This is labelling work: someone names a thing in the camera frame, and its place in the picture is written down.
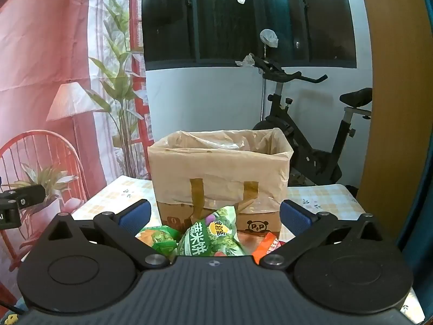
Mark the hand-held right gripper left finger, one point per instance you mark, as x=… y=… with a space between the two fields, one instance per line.
x=135 y=216

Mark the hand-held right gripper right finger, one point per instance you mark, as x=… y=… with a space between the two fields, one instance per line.
x=296 y=220

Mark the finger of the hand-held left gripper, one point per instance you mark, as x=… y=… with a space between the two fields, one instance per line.
x=30 y=194

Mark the brown cardboard box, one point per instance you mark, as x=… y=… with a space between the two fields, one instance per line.
x=260 y=222

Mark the green orange snack packet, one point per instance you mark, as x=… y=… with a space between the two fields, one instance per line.
x=163 y=238

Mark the red snack packet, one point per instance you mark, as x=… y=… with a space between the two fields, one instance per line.
x=267 y=247

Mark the green rice cake snack packet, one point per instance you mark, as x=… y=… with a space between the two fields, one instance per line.
x=206 y=240

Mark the yellow checked tablecloth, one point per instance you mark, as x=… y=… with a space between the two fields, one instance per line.
x=321 y=197

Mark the black exercise bike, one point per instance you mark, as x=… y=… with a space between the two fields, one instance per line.
x=297 y=135

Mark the yellow printed object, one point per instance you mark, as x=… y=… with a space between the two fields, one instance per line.
x=9 y=319

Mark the metal pole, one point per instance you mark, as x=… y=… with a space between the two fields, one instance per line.
x=264 y=84

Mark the wooden door panel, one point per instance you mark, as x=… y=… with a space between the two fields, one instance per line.
x=389 y=108

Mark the crumpled white tissue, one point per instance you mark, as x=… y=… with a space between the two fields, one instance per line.
x=246 y=61

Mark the white plastic bag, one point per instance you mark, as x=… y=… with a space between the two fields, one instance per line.
x=269 y=38

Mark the dark framed window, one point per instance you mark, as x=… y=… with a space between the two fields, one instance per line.
x=220 y=23

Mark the pink printed wall backdrop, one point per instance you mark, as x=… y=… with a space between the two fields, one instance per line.
x=50 y=40

